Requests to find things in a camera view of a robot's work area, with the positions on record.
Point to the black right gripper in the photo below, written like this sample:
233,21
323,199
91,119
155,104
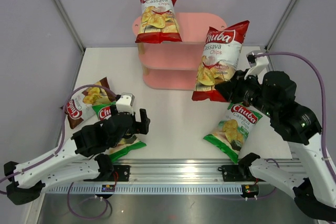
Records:
231,90

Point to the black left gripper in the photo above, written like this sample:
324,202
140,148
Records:
144,122

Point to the red Chuba chips bag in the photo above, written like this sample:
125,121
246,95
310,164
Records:
158,22
219,60

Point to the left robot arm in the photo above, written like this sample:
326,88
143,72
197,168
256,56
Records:
81,158

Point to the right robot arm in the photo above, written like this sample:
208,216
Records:
314,193

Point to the green Chuba chips bag left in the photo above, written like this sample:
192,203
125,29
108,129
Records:
123,148

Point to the green chuba chips bag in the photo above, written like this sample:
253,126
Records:
123,148
233,130

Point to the green Chuba chips bag right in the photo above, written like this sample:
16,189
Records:
233,130

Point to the brown Chuba chips bag left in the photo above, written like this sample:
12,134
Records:
80,106

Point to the pink three-tier shelf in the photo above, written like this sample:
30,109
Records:
173,65

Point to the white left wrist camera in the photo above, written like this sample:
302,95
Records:
125,103

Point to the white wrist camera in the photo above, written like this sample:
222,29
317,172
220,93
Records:
125,103
258,61

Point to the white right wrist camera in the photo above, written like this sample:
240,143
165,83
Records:
258,61

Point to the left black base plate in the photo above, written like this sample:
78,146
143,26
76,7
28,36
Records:
119,173

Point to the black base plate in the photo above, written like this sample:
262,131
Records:
119,173
234,173

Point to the aluminium mounting rail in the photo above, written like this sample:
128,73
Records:
175,171

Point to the white slotted cable duct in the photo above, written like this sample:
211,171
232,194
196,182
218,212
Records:
160,189

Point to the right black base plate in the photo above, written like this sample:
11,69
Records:
234,173

